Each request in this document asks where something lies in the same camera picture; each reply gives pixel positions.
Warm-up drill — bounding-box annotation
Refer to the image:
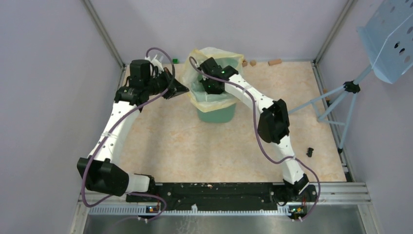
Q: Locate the translucent yellow trash bag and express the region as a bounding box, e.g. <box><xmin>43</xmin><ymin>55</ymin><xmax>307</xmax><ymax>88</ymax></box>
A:
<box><xmin>178</xmin><ymin>47</ymin><xmax>244</xmax><ymax>100</ymax></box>

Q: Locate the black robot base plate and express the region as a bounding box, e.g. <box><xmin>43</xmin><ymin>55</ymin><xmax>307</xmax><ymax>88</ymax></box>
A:
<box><xmin>126</xmin><ymin>182</ymin><xmax>317</xmax><ymax>211</ymax></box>

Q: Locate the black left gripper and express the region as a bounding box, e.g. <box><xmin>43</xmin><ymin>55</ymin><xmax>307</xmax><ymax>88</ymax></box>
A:
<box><xmin>144</xmin><ymin>67</ymin><xmax>189</xmax><ymax>99</ymax></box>

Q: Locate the wooden cork block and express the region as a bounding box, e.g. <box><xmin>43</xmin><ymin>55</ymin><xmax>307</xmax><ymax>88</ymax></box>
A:
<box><xmin>267</xmin><ymin>58</ymin><xmax>282</xmax><ymax>66</ymax></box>

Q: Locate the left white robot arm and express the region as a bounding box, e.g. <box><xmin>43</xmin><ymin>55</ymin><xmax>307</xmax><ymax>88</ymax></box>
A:
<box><xmin>77</xmin><ymin>57</ymin><xmax>188</xmax><ymax>202</ymax></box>

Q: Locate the green plastic trash bin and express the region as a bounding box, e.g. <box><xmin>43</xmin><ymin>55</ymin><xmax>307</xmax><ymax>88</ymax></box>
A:
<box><xmin>193</xmin><ymin>58</ymin><xmax>238</xmax><ymax>124</ymax></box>

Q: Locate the light blue tripod stand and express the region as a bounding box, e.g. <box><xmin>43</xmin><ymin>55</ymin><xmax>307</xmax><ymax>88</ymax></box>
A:
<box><xmin>288</xmin><ymin>65</ymin><xmax>373</xmax><ymax>154</ymax></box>

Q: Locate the perforated light blue tray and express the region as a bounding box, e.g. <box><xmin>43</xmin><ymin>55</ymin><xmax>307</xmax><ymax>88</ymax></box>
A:
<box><xmin>357</xmin><ymin>0</ymin><xmax>413</xmax><ymax>84</ymax></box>

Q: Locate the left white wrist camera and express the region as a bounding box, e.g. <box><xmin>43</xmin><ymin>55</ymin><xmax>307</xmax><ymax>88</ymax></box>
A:
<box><xmin>145</xmin><ymin>54</ymin><xmax>164</xmax><ymax>73</ymax></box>

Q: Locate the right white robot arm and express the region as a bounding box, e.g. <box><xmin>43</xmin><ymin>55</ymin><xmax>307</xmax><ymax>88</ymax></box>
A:
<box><xmin>189</xmin><ymin>57</ymin><xmax>309</xmax><ymax>201</ymax></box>

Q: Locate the small black clip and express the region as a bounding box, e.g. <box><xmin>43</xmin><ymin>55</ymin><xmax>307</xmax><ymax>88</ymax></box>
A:
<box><xmin>306</xmin><ymin>147</ymin><xmax>314</xmax><ymax>157</ymax></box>

